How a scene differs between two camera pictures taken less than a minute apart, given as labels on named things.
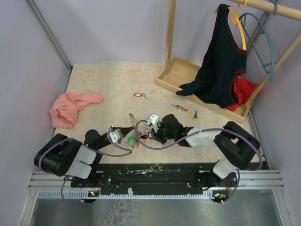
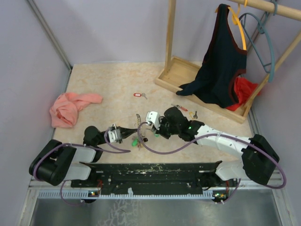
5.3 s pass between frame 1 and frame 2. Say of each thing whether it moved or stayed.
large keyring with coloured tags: moved
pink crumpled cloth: stayed
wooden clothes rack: stayed
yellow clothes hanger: stayed
